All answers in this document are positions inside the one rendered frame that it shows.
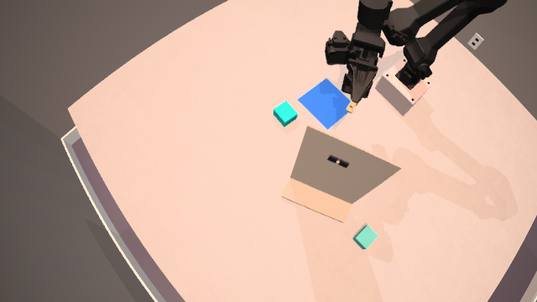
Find mint green block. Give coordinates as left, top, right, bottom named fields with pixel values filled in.
left=352, top=225, right=378, bottom=249

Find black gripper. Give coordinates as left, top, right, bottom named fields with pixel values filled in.
left=341, top=31, right=386, bottom=102

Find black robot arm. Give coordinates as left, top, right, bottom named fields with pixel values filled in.
left=325, top=0, right=508, bottom=90

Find turquoise cube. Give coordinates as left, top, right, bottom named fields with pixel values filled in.
left=273, top=101, right=298, bottom=127

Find blue flat square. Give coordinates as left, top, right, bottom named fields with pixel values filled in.
left=297, top=79, right=351, bottom=130

